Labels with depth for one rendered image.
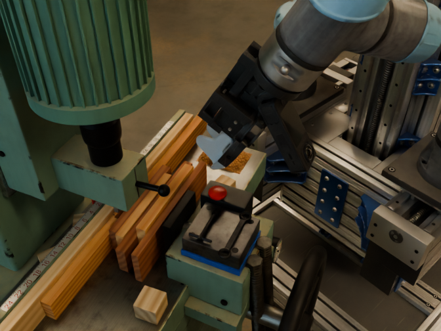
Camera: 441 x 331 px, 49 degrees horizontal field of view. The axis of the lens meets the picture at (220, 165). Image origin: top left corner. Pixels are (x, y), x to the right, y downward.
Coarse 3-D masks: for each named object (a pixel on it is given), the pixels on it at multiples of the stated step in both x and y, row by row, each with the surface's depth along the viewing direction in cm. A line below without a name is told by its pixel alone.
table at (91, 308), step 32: (192, 160) 102; (256, 160) 102; (160, 256) 83; (96, 288) 78; (128, 288) 78; (160, 288) 78; (64, 320) 74; (96, 320) 74; (128, 320) 74; (160, 320) 74; (224, 320) 77
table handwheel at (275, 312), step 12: (312, 252) 79; (324, 252) 81; (312, 264) 76; (324, 264) 88; (300, 276) 74; (312, 276) 74; (300, 288) 72; (312, 288) 89; (288, 300) 72; (300, 300) 71; (312, 300) 94; (264, 312) 83; (276, 312) 83; (288, 312) 71; (300, 312) 71; (312, 312) 95; (264, 324) 84; (276, 324) 82; (288, 324) 70; (300, 324) 80; (312, 324) 84
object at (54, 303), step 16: (192, 128) 104; (176, 144) 100; (192, 144) 105; (160, 160) 96; (176, 160) 99; (96, 240) 81; (80, 256) 78; (96, 256) 80; (64, 272) 76; (80, 272) 77; (64, 288) 74; (80, 288) 78; (48, 304) 72; (64, 304) 75
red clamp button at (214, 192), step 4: (212, 188) 78; (216, 188) 78; (220, 188) 78; (224, 188) 78; (208, 192) 78; (212, 192) 77; (216, 192) 77; (220, 192) 77; (224, 192) 77; (212, 196) 77; (216, 196) 77; (220, 196) 77; (224, 196) 77
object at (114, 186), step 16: (64, 144) 79; (80, 144) 79; (64, 160) 76; (80, 160) 76; (128, 160) 76; (144, 160) 78; (64, 176) 78; (80, 176) 76; (96, 176) 75; (112, 176) 73; (128, 176) 74; (144, 176) 79; (80, 192) 79; (96, 192) 77; (112, 192) 75; (128, 192) 76; (128, 208) 77
